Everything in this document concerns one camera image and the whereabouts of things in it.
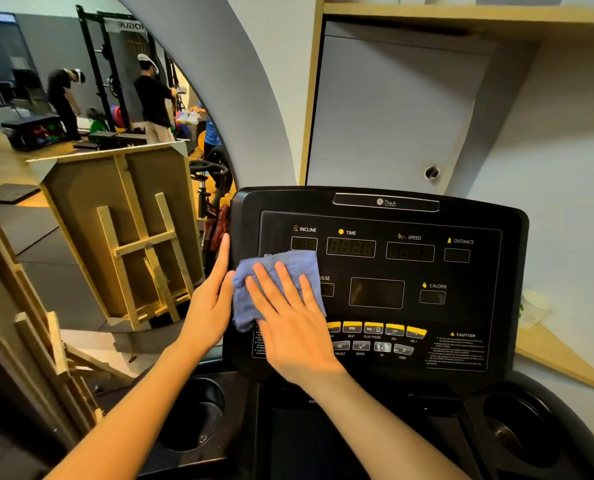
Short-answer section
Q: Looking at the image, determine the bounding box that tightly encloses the white paper cup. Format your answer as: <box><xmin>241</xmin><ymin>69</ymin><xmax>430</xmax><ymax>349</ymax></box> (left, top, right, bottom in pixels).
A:
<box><xmin>518</xmin><ymin>289</ymin><xmax>553</xmax><ymax>329</ymax></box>

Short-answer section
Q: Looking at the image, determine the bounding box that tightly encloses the person's right hand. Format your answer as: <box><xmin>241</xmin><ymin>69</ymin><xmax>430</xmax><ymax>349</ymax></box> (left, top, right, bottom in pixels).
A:
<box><xmin>245</xmin><ymin>261</ymin><xmax>348</xmax><ymax>387</ymax></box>

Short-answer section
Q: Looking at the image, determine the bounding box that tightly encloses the white cabinet door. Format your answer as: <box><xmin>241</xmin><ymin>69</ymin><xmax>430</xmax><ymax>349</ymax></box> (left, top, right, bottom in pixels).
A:
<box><xmin>306</xmin><ymin>20</ymin><xmax>498</xmax><ymax>195</ymax></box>

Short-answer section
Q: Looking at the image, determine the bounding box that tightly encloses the black storage rack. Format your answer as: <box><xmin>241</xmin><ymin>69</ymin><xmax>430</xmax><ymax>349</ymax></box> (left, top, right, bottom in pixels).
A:
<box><xmin>0</xmin><ymin>113</ymin><xmax>63</xmax><ymax>151</ymax></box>

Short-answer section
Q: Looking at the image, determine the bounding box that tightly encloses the wooden corner shelf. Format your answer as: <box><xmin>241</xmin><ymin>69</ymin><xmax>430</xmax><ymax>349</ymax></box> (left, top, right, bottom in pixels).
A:
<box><xmin>514</xmin><ymin>322</ymin><xmax>594</xmax><ymax>397</ymax></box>

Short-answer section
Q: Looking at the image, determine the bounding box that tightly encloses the black squat rack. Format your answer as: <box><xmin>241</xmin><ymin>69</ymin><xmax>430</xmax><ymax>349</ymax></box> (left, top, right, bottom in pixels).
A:
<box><xmin>75</xmin><ymin>4</ymin><xmax>183</xmax><ymax>133</ymax></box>

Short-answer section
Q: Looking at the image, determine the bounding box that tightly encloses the black exercise bike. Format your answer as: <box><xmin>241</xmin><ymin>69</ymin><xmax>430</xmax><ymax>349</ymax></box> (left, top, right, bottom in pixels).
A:
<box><xmin>189</xmin><ymin>144</ymin><xmax>235</xmax><ymax>275</ymax></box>

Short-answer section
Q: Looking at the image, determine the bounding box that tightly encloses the wooden easel frame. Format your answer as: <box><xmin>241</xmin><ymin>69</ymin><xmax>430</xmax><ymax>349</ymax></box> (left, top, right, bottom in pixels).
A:
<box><xmin>0</xmin><ymin>192</ymin><xmax>137</xmax><ymax>445</ymax></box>

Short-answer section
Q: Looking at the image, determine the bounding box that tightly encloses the person's left hand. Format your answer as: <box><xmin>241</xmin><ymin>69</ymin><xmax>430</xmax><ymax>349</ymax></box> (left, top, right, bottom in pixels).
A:
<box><xmin>179</xmin><ymin>233</ymin><xmax>237</xmax><ymax>355</ymax></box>

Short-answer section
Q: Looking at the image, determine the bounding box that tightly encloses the black flat bench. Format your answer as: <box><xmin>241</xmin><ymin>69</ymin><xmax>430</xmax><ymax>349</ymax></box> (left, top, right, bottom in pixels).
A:
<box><xmin>87</xmin><ymin>130</ymin><xmax>149</xmax><ymax>148</ymax></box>

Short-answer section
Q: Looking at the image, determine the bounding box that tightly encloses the large wooden easel board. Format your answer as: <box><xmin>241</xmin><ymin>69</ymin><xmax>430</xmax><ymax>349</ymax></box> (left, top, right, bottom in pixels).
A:
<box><xmin>28</xmin><ymin>141</ymin><xmax>207</xmax><ymax>331</ymax></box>

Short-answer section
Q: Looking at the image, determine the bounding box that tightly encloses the person's right forearm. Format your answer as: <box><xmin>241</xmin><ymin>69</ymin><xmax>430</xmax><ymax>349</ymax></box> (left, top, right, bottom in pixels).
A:
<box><xmin>302</xmin><ymin>368</ymin><xmax>470</xmax><ymax>480</ymax></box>

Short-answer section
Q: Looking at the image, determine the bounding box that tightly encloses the wooden wall shelf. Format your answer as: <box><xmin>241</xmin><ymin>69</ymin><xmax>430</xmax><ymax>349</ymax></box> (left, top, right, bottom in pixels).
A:
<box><xmin>299</xmin><ymin>0</ymin><xmax>594</xmax><ymax>187</ymax></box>

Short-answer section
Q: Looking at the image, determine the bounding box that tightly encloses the black floor mat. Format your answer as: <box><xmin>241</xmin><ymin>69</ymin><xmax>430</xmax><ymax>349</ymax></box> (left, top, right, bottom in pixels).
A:
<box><xmin>0</xmin><ymin>183</ymin><xmax>41</xmax><ymax>205</ymax></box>

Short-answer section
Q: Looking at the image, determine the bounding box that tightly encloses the person's left forearm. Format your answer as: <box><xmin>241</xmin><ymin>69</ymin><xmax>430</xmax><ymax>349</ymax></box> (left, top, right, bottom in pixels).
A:
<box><xmin>44</xmin><ymin>339</ymin><xmax>217</xmax><ymax>480</ymax></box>

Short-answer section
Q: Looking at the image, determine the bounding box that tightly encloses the blue cleaning cloth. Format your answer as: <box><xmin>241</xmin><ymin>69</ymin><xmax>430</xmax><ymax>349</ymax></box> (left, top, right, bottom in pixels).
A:
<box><xmin>231</xmin><ymin>249</ymin><xmax>328</xmax><ymax>333</ymax></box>

